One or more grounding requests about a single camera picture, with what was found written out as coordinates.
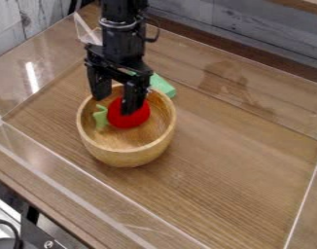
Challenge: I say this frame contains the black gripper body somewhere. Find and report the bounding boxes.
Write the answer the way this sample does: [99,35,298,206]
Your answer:
[84,18,154,84]

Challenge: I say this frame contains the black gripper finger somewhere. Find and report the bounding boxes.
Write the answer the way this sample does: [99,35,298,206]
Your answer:
[87,64,112,101]
[120,79,150,116]

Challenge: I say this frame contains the red plush tomato toy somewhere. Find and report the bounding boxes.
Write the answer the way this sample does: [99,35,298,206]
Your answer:
[92,97,151,129]

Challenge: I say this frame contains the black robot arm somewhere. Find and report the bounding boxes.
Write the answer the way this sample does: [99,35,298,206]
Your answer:
[84,0,154,116]

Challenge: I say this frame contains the green rectangular block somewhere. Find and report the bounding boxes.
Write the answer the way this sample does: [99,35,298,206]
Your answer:
[126,69,178,99]

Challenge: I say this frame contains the wooden bowl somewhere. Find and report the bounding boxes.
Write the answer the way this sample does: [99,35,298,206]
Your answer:
[75,84,177,168]

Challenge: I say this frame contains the clear acrylic corner bracket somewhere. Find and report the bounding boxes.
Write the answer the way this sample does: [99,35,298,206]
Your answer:
[72,13,103,46]

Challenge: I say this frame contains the black table leg bracket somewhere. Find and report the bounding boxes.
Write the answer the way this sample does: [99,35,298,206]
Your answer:
[22,204,67,249]

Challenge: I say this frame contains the black cable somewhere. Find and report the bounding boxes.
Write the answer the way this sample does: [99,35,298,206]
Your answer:
[0,218,23,249]

